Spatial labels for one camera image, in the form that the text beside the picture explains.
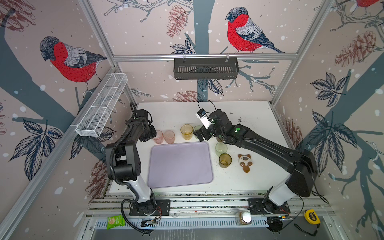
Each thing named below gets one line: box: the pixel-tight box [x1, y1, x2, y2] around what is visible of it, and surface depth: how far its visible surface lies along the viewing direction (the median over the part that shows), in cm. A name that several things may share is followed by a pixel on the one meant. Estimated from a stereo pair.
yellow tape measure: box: [304, 209, 321, 225], surface depth 71 cm
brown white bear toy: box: [238, 153, 253, 174], surface depth 88 cm
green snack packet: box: [106, 214, 126, 231], surface depth 71 cm
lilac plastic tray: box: [148, 142, 213, 189], surface depth 90 cm
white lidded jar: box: [238, 210, 252, 225], surface depth 63 cm
